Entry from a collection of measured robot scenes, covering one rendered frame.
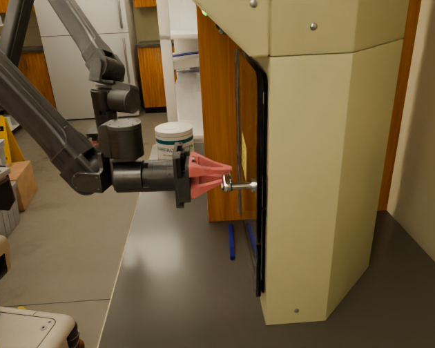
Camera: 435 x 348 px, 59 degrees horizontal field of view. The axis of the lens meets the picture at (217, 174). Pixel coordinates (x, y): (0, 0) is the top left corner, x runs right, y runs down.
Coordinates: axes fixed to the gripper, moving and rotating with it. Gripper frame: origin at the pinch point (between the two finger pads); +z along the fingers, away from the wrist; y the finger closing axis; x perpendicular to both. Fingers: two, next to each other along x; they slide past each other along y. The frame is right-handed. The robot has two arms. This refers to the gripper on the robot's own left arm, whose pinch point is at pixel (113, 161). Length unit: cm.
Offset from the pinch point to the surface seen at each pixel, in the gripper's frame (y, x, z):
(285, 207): 36, -46, -9
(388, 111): 57, -34, -20
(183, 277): 18.5, -31.6, 15.2
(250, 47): 31, -46, -33
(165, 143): 12.1, 24.2, 4.7
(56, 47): -158, 442, 14
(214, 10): 26, -46, -38
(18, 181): -120, 183, 87
